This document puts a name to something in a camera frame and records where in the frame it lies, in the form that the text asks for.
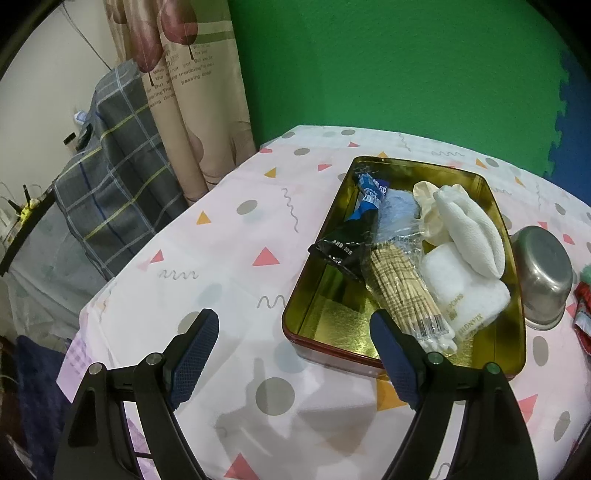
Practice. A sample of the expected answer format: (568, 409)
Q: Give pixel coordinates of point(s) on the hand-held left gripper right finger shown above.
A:
(397, 362)

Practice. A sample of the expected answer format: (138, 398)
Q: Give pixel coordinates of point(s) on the black frame rail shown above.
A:
(25, 230)

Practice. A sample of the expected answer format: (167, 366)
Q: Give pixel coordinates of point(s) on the beige printed curtain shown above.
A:
(198, 92)

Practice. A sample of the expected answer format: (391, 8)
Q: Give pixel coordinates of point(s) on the gold metal tin box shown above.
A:
(337, 314)

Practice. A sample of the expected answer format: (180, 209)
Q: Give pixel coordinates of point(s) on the stainless steel bowl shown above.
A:
(540, 272)

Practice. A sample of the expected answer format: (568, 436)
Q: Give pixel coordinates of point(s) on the blue foam mat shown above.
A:
(575, 115)

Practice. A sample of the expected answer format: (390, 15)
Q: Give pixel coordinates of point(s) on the green fuzzy cloth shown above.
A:
(586, 273)

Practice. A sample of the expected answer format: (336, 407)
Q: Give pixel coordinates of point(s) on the grey plaid cloth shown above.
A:
(115, 184)

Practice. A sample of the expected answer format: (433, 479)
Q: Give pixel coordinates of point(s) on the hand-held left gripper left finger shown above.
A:
(194, 360)

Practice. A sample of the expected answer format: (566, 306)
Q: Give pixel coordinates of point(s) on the light blue towel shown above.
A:
(397, 212)

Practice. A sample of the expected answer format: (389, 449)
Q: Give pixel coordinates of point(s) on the black and blue packet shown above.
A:
(355, 230)

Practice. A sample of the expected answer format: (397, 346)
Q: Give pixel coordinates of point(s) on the small white bottle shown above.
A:
(81, 117)

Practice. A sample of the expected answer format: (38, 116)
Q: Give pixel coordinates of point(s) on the grey translucent cover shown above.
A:
(41, 277)

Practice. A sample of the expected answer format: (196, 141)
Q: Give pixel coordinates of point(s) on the bag of cotton swabs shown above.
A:
(397, 281)

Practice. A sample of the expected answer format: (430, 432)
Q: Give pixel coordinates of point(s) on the small yellow object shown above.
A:
(26, 211)

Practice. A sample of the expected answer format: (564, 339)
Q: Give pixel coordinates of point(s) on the white patterned tablecloth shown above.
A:
(231, 258)

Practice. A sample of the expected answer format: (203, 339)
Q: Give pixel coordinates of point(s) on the dark blue cloth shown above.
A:
(32, 392)

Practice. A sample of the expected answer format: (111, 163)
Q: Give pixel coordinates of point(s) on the cream rubber gloves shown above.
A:
(427, 207)

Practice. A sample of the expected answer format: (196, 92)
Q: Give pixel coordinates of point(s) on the white towel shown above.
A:
(471, 300)

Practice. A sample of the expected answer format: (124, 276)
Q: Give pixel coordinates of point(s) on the red packet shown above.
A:
(584, 318)

